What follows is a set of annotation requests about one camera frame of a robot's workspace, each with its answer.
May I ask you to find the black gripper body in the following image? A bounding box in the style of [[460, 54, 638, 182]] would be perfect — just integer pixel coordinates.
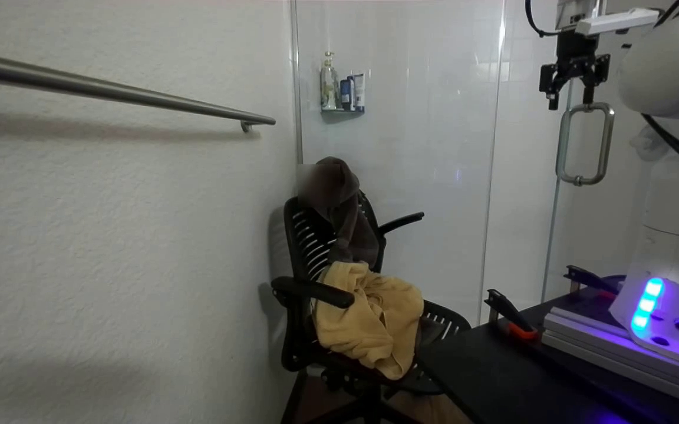
[[537, 31, 614, 94]]

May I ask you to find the glass shower door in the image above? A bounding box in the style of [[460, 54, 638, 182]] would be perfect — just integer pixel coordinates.
[[539, 0, 677, 307]]

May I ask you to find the fixed glass shower panel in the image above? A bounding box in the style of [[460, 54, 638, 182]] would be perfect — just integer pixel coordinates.
[[292, 0, 509, 328]]

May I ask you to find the dark blue tool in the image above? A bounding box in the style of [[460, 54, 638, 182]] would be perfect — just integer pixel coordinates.
[[564, 265, 630, 302]]

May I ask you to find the small shower shelf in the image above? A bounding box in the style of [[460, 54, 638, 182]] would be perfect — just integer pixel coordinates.
[[321, 103, 367, 124]]

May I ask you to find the clear soap bottle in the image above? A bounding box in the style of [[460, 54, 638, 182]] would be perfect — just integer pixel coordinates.
[[318, 50, 342, 114]]

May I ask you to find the orange and black clamp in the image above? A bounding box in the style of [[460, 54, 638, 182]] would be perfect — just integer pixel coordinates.
[[483, 288, 543, 347]]

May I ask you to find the brown towel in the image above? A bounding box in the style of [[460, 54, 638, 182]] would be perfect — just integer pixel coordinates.
[[304, 155, 384, 272]]

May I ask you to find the black mesh office chair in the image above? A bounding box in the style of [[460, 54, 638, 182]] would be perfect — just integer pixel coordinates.
[[268, 192, 475, 424]]

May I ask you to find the yellow towel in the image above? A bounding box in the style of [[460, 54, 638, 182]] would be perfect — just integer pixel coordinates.
[[312, 259, 427, 385]]

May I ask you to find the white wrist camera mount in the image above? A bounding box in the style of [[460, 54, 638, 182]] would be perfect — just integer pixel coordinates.
[[574, 6, 662, 37]]

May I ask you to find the metal wall towel bar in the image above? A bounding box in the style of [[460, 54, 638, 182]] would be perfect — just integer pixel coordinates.
[[0, 48, 279, 134]]

